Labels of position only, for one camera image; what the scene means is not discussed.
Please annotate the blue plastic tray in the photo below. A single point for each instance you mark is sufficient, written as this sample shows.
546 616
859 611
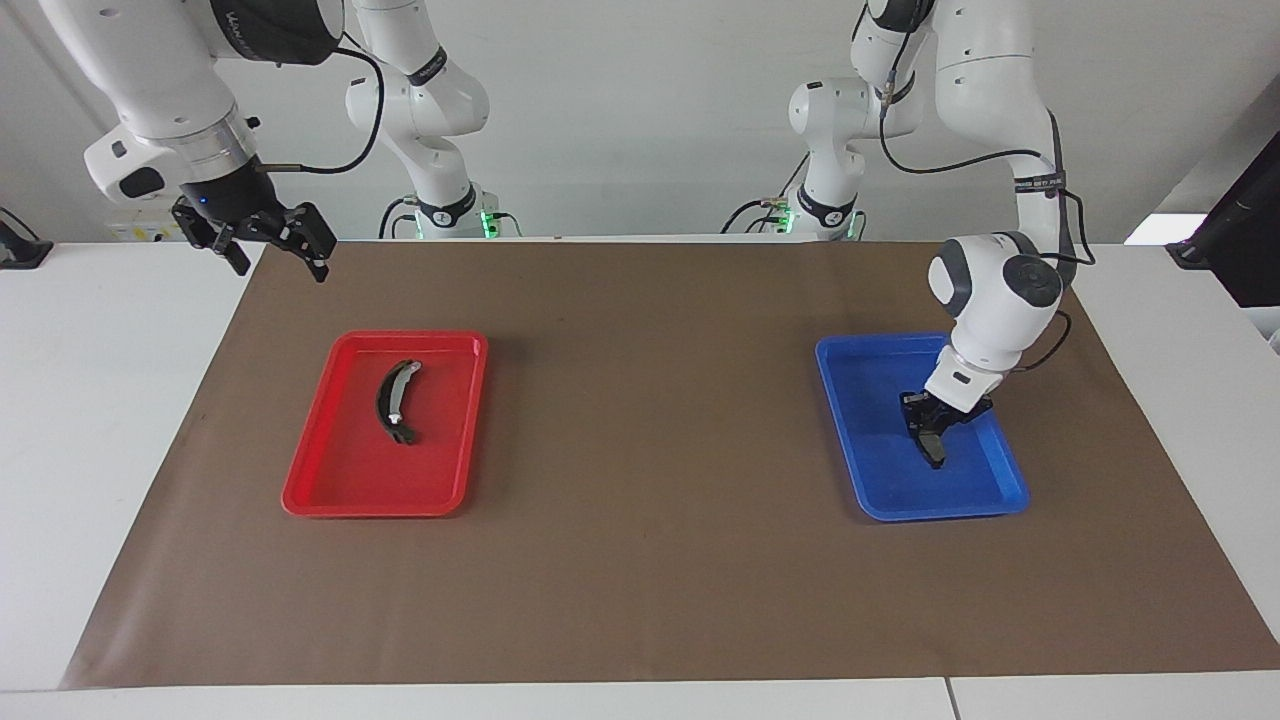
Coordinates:
880 470

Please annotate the brown paper table mat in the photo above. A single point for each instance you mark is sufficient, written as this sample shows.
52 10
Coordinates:
640 580

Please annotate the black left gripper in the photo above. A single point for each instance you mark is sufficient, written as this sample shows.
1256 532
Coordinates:
940 415

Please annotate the curved brake shoe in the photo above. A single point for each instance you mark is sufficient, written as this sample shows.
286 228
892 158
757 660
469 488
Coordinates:
385 400

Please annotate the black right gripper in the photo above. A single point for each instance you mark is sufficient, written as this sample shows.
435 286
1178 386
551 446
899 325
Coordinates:
230 205

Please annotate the red plastic tray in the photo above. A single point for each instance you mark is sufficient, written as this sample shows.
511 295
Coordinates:
350 470

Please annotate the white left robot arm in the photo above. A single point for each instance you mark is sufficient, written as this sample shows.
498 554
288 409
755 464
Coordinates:
1000 300

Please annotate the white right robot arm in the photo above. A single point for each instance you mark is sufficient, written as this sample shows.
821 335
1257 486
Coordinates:
150 80

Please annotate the black desk device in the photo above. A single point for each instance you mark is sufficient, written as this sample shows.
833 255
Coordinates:
20 250

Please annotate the black monitor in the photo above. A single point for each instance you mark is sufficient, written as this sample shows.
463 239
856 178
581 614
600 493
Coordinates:
1240 230

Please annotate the yellow label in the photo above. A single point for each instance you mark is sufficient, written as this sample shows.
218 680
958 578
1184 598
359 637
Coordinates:
140 233

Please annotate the dark grey brake pad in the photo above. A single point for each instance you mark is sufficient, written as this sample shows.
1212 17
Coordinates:
934 450

